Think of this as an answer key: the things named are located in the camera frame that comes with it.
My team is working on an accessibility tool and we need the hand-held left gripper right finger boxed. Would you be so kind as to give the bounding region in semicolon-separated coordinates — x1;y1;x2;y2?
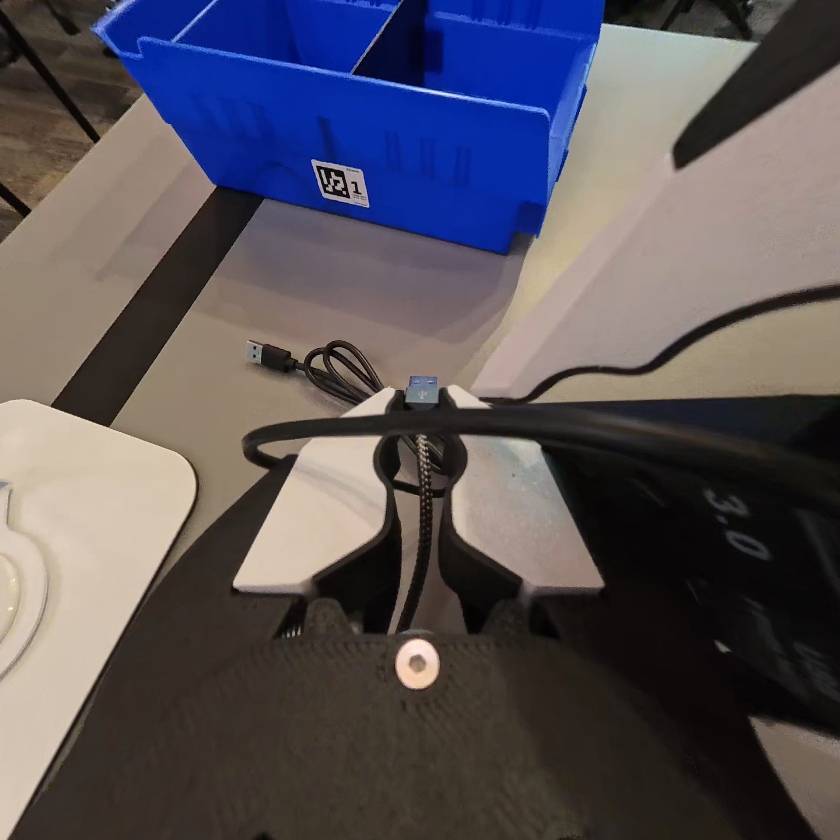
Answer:
437;385;605;631

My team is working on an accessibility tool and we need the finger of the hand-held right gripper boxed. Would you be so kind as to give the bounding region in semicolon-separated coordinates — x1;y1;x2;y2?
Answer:
470;63;840;403

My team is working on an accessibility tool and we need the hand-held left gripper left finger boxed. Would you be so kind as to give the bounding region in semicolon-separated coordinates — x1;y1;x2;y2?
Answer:
233;388;408;631

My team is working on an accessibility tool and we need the silver braided usb cable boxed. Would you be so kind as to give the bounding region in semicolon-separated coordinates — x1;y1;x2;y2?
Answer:
392;373;450;631

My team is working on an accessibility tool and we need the black hub cable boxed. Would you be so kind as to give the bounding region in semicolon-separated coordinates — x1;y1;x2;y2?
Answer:
241;339;840;510

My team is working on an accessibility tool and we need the black usb hub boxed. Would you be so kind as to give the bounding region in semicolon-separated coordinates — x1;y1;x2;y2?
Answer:
558;394;840;739

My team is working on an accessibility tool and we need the blue plastic bin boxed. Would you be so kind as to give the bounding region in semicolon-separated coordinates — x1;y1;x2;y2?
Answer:
92;0;607;256

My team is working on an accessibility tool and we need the white stand base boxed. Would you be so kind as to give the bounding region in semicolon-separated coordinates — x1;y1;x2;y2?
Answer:
0;399;199;840

